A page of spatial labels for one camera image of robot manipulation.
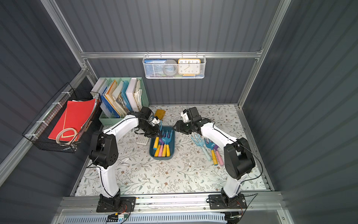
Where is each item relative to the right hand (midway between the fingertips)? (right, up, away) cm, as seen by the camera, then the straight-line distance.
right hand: (178, 127), depth 87 cm
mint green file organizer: (-39, +21, +10) cm, 45 cm away
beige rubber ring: (-58, -5, -20) cm, 62 cm away
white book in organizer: (-31, +22, +7) cm, 39 cm away
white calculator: (-26, -10, +12) cm, 30 cm away
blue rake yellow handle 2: (-9, -9, +9) cm, 15 cm away
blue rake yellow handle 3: (+22, -13, +6) cm, 26 cm away
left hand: (-12, -6, +4) cm, 14 cm away
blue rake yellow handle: (-14, -15, +4) cm, 21 cm away
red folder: (-54, +7, -15) cm, 57 cm away
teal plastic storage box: (-4, -13, +8) cm, 15 cm away
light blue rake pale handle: (+16, -11, +10) cm, 22 cm away
